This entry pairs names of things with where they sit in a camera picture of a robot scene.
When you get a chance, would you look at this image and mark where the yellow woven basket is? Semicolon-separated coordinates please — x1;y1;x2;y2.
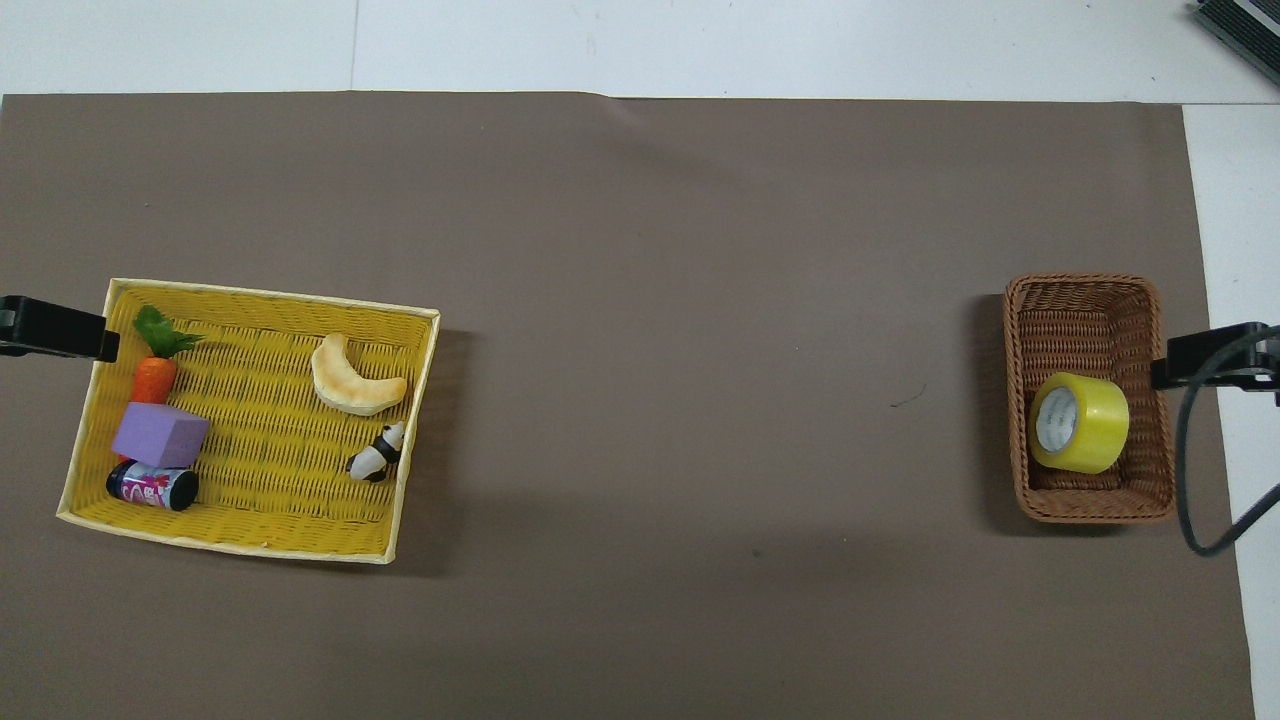
55;278;442;566

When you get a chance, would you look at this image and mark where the black can with pink print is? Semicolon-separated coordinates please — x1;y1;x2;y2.
106;460;200;513

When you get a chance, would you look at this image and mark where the small panda figurine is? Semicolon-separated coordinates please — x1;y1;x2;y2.
347;421;407;484

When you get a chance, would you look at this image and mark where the black cable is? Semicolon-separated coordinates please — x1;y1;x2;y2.
1175;324;1280;558

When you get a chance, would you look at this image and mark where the orange toy carrot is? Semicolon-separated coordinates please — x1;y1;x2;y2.
118;305;205;465

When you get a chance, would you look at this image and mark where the purple foam block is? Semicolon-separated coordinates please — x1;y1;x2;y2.
111;402;212;470

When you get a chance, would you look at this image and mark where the brown wicker basket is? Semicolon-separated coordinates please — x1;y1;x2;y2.
1003;273;1177;524

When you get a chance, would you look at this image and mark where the crescent bread toy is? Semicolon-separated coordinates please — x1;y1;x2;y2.
310;333;409;417

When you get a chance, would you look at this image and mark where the yellow tape roll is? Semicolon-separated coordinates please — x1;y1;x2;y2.
1028;372;1131;475

